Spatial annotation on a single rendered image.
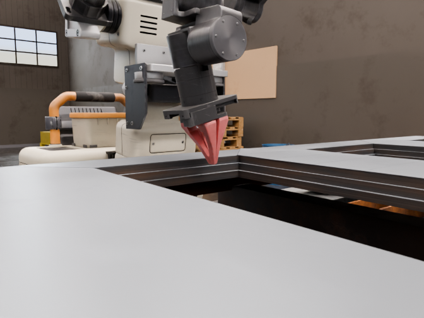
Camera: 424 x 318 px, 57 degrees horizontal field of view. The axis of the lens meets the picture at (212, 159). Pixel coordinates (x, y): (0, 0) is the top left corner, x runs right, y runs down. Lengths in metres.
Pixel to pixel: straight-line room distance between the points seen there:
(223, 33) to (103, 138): 0.90
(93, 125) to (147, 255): 1.14
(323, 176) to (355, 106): 4.57
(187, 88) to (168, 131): 0.54
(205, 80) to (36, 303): 0.45
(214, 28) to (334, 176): 0.25
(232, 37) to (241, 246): 0.35
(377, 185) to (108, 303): 0.42
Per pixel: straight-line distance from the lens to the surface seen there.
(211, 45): 0.51
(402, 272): 0.21
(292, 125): 5.65
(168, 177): 0.61
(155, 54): 1.08
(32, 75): 12.19
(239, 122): 5.90
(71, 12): 1.03
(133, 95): 1.02
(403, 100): 4.88
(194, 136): 0.62
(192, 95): 0.58
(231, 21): 0.53
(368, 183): 0.54
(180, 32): 0.58
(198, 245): 0.23
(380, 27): 5.11
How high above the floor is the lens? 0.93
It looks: 7 degrees down
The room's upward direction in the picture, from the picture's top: straight up
